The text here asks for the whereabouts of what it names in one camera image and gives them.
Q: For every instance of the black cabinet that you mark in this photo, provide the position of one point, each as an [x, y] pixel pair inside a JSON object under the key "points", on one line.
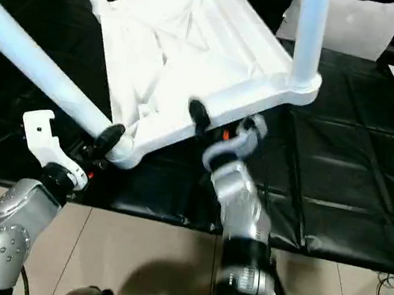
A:
{"points": [[267, 0]]}

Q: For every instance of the white plastic table top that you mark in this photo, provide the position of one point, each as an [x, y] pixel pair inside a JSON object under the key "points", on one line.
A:
{"points": [[199, 42]]}

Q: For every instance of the black work mat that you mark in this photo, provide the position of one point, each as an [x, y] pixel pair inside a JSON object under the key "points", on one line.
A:
{"points": [[349, 161]]}

